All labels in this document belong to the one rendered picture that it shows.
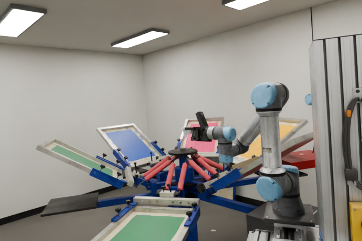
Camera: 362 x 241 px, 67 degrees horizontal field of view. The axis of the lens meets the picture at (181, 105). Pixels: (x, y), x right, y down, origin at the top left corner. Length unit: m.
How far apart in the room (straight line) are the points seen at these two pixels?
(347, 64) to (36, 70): 5.13
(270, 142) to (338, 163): 0.32
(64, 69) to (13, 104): 1.10
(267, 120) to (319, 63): 0.36
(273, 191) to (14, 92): 4.80
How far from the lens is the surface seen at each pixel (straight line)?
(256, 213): 2.29
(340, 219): 1.17
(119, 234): 2.12
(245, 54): 4.72
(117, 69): 6.30
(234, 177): 2.13
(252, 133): 1.50
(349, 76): 1.08
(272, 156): 1.31
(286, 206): 1.48
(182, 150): 2.85
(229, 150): 1.46
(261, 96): 1.26
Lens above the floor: 1.85
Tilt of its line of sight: 1 degrees down
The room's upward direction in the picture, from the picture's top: 4 degrees counter-clockwise
